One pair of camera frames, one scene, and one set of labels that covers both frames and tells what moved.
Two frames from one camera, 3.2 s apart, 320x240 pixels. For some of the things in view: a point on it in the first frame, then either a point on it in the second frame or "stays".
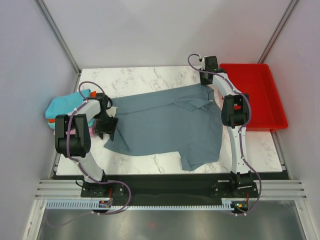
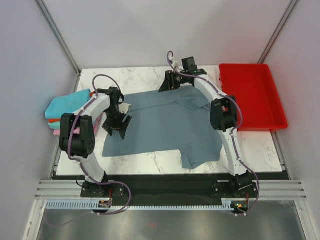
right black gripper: (203, 82) to (169, 83)
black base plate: (167, 188) stays
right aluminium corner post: (278, 32) stays
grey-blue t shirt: (184, 121) stays
